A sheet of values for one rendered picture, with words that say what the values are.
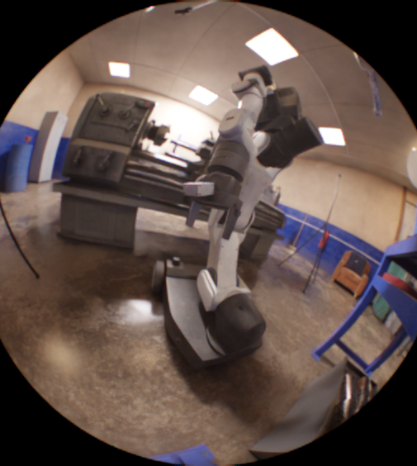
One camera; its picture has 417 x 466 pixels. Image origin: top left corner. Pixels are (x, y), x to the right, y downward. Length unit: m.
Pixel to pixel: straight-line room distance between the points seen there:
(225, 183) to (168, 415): 0.75
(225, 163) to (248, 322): 0.45
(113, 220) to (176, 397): 1.23
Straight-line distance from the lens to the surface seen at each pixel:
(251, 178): 0.60
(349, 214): 4.80
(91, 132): 1.36
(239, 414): 0.75
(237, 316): 0.49
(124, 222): 1.25
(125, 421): 0.66
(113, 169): 1.11
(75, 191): 1.21
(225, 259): 0.63
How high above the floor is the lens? 0.65
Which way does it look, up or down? 15 degrees down
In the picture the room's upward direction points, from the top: 20 degrees clockwise
